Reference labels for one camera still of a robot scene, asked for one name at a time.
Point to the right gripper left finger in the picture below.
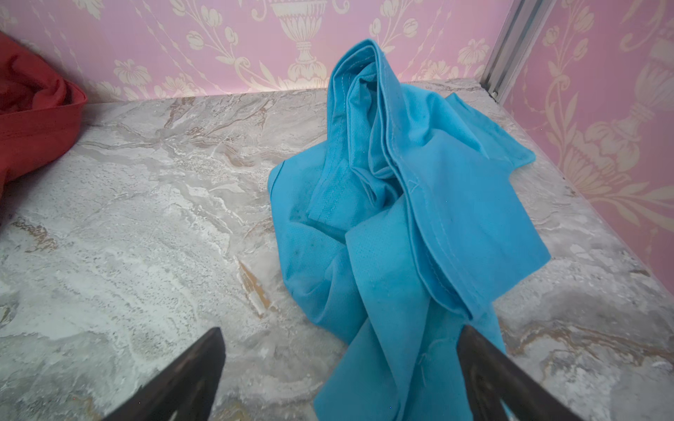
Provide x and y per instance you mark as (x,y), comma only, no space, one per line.
(183,391)

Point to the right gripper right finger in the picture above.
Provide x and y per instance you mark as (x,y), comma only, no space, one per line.
(496,387)

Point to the turquoise blue cloth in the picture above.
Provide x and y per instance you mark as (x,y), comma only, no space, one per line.
(395,233)

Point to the dark red cloth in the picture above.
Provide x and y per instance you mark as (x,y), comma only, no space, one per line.
(41,111)

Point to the right corner aluminium post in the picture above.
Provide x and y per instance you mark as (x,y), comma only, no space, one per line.
(522,26)

